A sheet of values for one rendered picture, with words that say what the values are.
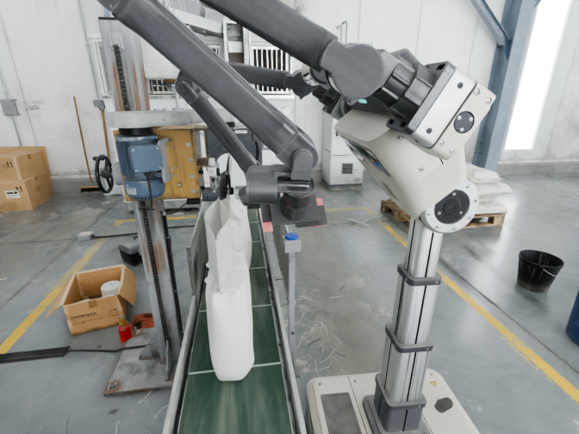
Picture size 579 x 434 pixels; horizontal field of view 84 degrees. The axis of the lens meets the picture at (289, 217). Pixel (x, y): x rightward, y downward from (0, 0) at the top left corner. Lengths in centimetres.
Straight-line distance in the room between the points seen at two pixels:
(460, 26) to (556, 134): 297
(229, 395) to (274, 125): 113
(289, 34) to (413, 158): 38
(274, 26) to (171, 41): 15
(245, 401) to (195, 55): 121
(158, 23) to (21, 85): 575
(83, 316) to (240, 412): 147
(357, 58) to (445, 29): 602
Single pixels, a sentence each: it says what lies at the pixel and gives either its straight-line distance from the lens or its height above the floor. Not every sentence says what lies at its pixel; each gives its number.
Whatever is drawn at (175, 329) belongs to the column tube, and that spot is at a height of 25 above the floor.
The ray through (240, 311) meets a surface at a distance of 124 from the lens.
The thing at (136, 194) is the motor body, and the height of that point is 112.
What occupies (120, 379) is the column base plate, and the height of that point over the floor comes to 2.
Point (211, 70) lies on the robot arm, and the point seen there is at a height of 151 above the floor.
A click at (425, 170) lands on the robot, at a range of 78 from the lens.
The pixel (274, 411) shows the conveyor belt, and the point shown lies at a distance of 139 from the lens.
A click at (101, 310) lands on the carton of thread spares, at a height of 15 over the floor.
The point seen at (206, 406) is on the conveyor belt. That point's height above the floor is 38.
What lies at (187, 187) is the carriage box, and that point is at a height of 108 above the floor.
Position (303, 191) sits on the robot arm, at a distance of 59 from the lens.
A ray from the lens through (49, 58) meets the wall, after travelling 610.
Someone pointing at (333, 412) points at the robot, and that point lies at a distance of 155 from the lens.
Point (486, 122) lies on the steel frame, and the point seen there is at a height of 99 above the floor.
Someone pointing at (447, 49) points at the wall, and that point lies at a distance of 655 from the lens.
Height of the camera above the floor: 148
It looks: 21 degrees down
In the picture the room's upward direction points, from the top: straight up
